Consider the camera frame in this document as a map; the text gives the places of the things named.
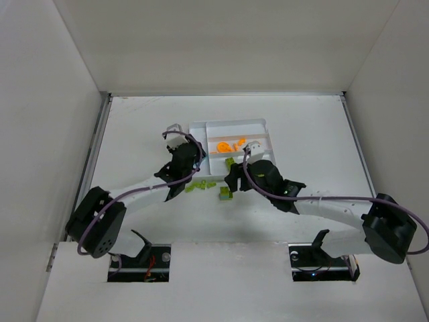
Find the small green lego pieces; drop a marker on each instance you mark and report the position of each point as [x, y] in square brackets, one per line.
[201, 185]

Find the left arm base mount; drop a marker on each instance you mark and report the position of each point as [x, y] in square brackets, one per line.
[156, 268]

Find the green duplo stack blue stripe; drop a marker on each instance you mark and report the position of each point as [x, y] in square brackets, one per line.
[225, 194]

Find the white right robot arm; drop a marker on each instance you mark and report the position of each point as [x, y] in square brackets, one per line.
[376, 226]

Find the green duplo brick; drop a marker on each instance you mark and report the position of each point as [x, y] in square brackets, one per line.
[229, 162]

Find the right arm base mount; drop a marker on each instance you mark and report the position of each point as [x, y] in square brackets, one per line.
[310, 264]

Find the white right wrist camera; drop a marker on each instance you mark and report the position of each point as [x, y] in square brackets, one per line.
[255, 152]

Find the white divided tray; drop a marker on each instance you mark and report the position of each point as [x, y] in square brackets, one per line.
[213, 166]

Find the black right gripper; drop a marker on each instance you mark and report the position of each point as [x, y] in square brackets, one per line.
[243, 174]

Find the orange lego pieces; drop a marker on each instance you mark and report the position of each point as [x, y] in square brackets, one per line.
[225, 145]

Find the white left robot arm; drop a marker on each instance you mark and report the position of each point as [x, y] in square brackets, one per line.
[97, 223]

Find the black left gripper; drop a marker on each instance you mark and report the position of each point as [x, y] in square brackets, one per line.
[189, 151]

